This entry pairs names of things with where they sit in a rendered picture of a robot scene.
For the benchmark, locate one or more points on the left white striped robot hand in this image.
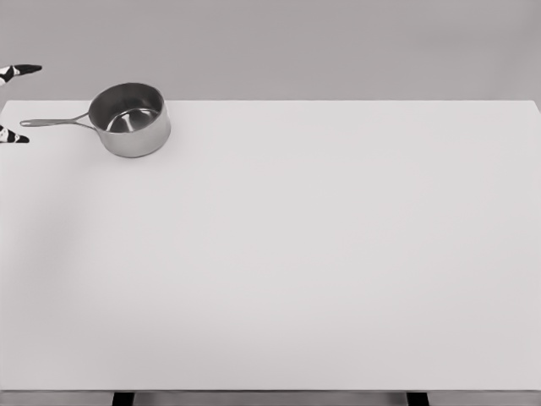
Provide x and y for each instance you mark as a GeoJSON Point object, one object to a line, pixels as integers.
{"type": "Point", "coordinates": [21, 69]}

